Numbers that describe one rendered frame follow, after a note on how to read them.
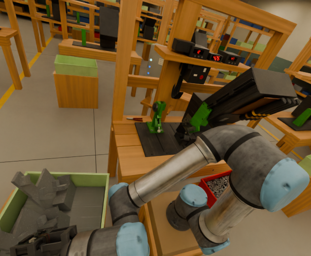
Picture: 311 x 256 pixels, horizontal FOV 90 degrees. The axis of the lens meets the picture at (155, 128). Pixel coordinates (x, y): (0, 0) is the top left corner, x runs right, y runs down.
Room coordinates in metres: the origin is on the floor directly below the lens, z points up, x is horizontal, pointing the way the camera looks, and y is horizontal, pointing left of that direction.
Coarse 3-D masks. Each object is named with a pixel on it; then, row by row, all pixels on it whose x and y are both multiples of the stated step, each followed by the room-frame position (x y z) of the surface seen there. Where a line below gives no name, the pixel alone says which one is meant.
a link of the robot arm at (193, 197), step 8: (192, 184) 0.48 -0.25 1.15; (184, 192) 0.42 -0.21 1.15; (192, 192) 0.43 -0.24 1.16; (200, 192) 0.44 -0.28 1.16; (176, 200) 0.43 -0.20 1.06; (184, 200) 0.40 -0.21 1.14; (192, 200) 0.39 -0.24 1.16; (200, 200) 0.40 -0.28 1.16; (176, 208) 0.41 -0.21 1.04; (184, 208) 0.38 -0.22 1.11; (192, 208) 0.37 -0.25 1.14; (200, 208) 0.37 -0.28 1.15; (208, 208) 0.39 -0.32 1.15; (184, 216) 0.38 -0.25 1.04
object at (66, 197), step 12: (12, 180) 0.27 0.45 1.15; (24, 180) 0.28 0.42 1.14; (48, 180) 0.38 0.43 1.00; (24, 192) 0.27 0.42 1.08; (36, 192) 0.30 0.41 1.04; (48, 192) 0.34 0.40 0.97; (60, 192) 0.38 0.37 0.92; (72, 192) 0.42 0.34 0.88; (36, 204) 0.27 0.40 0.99; (48, 204) 0.30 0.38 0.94; (60, 204) 0.33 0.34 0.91; (72, 204) 0.37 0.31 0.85
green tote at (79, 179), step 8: (32, 176) 0.41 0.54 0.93; (56, 176) 0.44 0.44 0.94; (72, 176) 0.47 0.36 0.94; (80, 176) 0.48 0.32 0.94; (88, 176) 0.49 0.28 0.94; (96, 176) 0.51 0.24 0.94; (104, 176) 0.52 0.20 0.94; (80, 184) 0.48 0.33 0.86; (88, 184) 0.49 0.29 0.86; (96, 184) 0.51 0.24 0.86; (104, 184) 0.52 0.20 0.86; (16, 192) 0.31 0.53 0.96; (16, 200) 0.29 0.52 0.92; (24, 200) 0.32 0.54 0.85; (104, 200) 0.38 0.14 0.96; (8, 208) 0.24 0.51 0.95; (16, 208) 0.27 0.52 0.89; (104, 208) 0.35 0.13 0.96; (0, 216) 0.20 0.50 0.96; (8, 216) 0.22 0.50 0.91; (16, 216) 0.25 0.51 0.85; (104, 216) 0.31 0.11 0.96; (0, 224) 0.19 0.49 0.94; (8, 224) 0.21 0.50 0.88; (104, 224) 0.33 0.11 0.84; (8, 232) 0.19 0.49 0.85
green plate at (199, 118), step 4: (204, 104) 1.17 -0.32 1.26; (200, 108) 1.18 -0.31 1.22; (204, 108) 1.15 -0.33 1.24; (196, 112) 1.18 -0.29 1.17; (200, 112) 1.15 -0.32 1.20; (204, 112) 1.12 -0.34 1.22; (208, 112) 1.10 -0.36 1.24; (196, 116) 1.15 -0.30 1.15; (200, 116) 1.12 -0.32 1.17; (204, 116) 1.10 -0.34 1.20; (192, 120) 1.15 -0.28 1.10; (196, 120) 1.13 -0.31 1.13; (200, 120) 1.10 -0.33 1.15; (204, 120) 1.11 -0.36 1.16; (208, 120) 1.12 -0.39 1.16; (192, 124) 1.13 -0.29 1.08; (196, 124) 1.10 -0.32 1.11; (200, 124) 1.08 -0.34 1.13; (204, 124) 1.12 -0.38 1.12
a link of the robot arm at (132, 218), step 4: (128, 216) 0.20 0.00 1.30; (132, 216) 0.20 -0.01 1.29; (136, 216) 0.21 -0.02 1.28; (120, 220) 0.19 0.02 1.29; (124, 220) 0.19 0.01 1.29; (128, 220) 0.19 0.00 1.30; (132, 220) 0.19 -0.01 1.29; (136, 220) 0.20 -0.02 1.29; (116, 224) 0.18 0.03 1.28; (120, 224) 0.18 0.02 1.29; (148, 244) 0.16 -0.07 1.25; (148, 248) 0.15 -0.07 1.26; (148, 252) 0.14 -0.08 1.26
